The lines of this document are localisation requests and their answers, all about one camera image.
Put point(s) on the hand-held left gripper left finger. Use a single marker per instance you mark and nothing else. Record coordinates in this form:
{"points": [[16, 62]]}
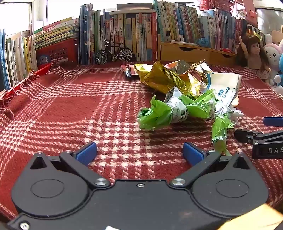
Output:
{"points": [[86, 152]]}

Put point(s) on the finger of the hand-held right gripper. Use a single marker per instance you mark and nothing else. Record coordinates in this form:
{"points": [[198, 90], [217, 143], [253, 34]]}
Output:
{"points": [[273, 122], [243, 133]]}

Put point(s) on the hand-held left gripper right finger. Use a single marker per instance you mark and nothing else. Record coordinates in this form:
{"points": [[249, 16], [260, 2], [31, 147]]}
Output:
{"points": [[192, 153]]}

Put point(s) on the green wrapper strip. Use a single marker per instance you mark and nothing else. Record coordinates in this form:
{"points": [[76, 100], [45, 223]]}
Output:
{"points": [[218, 132]]}

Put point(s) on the gold snack bag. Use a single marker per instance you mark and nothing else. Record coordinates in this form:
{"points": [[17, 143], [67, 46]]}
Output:
{"points": [[163, 77]]}

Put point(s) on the red macaron snack packet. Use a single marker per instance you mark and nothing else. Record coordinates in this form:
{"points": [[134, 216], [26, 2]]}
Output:
{"points": [[129, 70]]}

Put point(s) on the row of pale-spined books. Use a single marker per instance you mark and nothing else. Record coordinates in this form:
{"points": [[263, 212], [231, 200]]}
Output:
{"points": [[17, 59]]}

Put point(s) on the row of tall thin books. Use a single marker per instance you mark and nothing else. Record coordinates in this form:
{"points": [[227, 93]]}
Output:
{"points": [[88, 33]]}

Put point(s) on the stack of flat-lying books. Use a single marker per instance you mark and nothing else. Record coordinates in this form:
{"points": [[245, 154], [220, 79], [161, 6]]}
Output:
{"points": [[55, 33]]}

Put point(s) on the long row of colourful books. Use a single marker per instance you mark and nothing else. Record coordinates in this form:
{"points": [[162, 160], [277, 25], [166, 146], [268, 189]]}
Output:
{"points": [[188, 22]]}

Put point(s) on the row of short mixed books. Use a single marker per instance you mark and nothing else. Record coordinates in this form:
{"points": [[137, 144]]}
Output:
{"points": [[137, 33]]}

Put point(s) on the blue cat plush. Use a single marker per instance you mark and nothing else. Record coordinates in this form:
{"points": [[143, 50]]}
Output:
{"points": [[280, 77]]}

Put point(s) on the red plaid blanket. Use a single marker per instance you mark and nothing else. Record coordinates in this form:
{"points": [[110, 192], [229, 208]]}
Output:
{"points": [[66, 110]]}

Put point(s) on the white blue paper bag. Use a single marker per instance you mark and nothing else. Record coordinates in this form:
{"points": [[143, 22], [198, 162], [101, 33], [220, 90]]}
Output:
{"points": [[223, 86]]}

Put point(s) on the green crumpled wrapper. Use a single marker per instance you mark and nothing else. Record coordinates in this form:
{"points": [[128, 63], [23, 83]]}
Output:
{"points": [[154, 112]]}

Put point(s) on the pink bunny plush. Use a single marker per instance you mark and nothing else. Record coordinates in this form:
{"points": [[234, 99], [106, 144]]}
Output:
{"points": [[273, 53]]}

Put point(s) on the long-haired doll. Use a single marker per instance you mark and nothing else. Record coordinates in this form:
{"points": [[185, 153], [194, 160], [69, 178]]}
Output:
{"points": [[254, 55]]}

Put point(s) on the small red ornament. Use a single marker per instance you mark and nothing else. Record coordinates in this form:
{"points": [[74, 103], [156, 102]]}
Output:
{"points": [[226, 50]]}

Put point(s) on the red board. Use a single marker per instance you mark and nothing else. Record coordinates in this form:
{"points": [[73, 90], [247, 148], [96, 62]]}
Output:
{"points": [[33, 75]]}

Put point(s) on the wooden drawer organizer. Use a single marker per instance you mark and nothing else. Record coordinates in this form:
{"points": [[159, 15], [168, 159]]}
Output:
{"points": [[183, 52]]}

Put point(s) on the red plastic crate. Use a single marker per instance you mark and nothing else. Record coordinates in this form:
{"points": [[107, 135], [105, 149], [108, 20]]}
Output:
{"points": [[59, 53]]}

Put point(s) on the black toy bicycle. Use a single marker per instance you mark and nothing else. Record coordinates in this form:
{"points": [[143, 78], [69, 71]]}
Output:
{"points": [[115, 49]]}

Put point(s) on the pink box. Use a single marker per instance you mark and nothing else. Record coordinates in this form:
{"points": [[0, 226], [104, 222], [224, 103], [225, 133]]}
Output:
{"points": [[252, 13]]}

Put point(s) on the red plastic basket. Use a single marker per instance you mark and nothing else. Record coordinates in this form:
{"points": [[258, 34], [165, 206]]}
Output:
{"points": [[212, 3]]}

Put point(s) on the grey box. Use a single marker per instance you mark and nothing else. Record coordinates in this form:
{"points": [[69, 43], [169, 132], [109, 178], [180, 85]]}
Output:
{"points": [[132, 7]]}

